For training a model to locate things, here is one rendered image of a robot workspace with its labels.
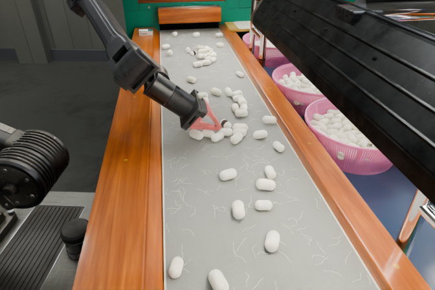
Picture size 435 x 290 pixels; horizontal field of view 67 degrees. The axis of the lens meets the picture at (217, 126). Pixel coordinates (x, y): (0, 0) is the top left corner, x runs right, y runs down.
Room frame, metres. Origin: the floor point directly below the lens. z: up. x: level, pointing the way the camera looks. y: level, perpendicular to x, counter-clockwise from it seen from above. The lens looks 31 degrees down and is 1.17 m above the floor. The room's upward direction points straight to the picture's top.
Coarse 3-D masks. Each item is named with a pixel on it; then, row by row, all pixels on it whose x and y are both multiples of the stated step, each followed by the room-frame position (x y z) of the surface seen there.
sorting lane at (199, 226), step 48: (192, 48) 1.37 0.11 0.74; (192, 144) 0.64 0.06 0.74; (240, 144) 0.64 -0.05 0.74; (288, 144) 0.64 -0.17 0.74; (192, 192) 0.47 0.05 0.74; (240, 192) 0.47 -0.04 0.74; (288, 192) 0.47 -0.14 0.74; (192, 240) 0.36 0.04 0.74; (240, 240) 0.36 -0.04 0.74; (288, 240) 0.36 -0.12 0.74; (336, 240) 0.36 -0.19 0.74; (192, 288) 0.28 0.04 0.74; (240, 288) 0.28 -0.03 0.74; (288, 288) 0.28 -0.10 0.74; (336, 288) 0.28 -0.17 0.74
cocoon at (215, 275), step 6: (216, 270) 0.29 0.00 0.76; (210, 276) 0.28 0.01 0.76; (216, 276) 0.28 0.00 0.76; (222, 276) 0.28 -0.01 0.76; (210, 282) 0.28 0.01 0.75; (216, 282) 0.27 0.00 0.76; (222, 282) 0.27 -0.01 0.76; (216, 288) 0.27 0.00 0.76; (222, 288) 0.26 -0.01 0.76; (228, 288) 0.27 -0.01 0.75
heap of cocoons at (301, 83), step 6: (294, 72) 1.08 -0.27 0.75; (288, 78) 1.03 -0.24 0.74; (294, 78) 1.03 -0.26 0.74; (300, 78) 1.04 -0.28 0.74; (306, 78) 1.04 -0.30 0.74; (282, 84) 1.00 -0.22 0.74; (288, 84) 0.98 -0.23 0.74; (294, 84) 0.97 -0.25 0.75; (300, 84) 0.98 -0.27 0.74; (306, 84) 0.97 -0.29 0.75; (312, 84) 0.98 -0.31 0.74; (300, 90) 0.93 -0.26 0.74; (306, 90) 0.93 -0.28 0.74; (312, 90) 0.94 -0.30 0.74; (318, 90) 0.94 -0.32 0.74; (300, 96) 0.90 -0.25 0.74; (294, 102) 0.89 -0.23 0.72; (300, 102) 0.88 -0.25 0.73; (306, 102) 0.88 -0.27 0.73
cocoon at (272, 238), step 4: (268, 232) 0.36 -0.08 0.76; (272, 232) 0.36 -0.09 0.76; (276, 232) 0.36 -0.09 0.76; (268, 236) 0.35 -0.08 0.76; (272, 236) 0.35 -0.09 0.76; (276, 236) 0.35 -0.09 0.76; (268, 240) 0.34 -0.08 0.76; (272, 240) 0.34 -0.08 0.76; (276, 240) 0.34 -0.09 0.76; (268, 244) 0.34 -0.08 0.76; (272, 244) 0.34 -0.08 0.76; (276, 244) 0.34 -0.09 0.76; (268, 248) 0.33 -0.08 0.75; (272, 248) 0.33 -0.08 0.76; (276, 248) 0.33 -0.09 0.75
